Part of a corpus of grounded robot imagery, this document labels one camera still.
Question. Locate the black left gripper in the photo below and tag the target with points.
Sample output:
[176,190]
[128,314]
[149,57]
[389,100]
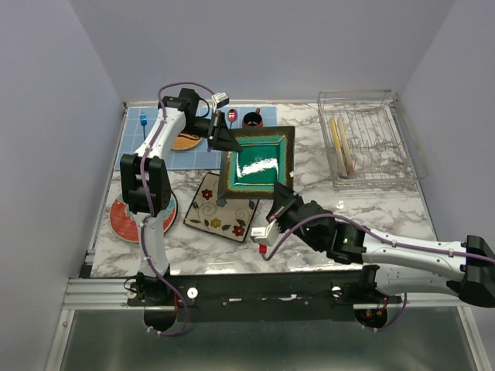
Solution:
[220,137]

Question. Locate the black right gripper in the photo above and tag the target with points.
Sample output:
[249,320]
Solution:
[285,198]

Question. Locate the white floral plate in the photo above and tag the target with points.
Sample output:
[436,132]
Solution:
[228,218]

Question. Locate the teal and red plate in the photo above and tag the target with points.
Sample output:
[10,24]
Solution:
[123,223]

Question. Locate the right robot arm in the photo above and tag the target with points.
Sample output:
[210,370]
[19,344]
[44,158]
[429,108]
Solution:
[392,265]

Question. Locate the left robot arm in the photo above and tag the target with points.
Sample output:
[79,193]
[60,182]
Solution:
[183,108]

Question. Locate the iridescent spoon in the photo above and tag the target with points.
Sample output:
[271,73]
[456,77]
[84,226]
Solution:
[232,116]

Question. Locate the brown ceramic mug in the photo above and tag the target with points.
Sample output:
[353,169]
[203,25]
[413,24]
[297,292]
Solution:
[253,119]

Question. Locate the woven wicker coaster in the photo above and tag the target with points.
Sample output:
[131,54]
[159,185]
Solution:
[185,142]

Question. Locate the brown rimmed plate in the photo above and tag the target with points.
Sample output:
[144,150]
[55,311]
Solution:
[351,174]

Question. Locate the yellow rimmed plate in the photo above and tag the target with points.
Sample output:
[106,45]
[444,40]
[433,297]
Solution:
[342,169]

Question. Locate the blue fork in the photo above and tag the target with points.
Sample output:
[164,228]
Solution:
[143,122]

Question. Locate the blue grid placemat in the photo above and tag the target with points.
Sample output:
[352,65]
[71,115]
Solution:
[196,157]

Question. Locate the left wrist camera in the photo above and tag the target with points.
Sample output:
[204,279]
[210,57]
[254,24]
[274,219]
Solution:
[219,100]

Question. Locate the wire dish rack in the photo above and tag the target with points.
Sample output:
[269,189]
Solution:
[384,147]

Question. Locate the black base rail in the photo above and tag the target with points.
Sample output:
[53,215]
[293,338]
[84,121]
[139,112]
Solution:
[289,296]

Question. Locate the aluminium frame extrusion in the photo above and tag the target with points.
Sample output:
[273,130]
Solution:
[95,294]

